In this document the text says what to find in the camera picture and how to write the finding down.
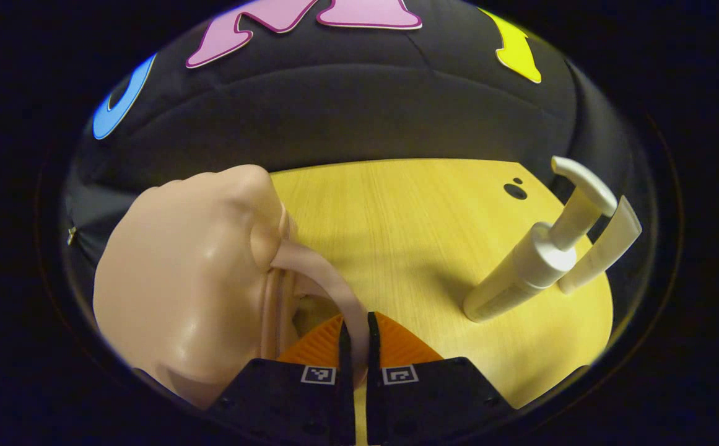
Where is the white pump bottle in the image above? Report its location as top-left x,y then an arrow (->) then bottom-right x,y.
463,155 -> 619,323

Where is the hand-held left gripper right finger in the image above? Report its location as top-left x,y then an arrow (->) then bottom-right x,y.
366,311 -> 516,446

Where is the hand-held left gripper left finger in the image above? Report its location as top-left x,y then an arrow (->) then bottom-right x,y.
206,313 -> 355,446

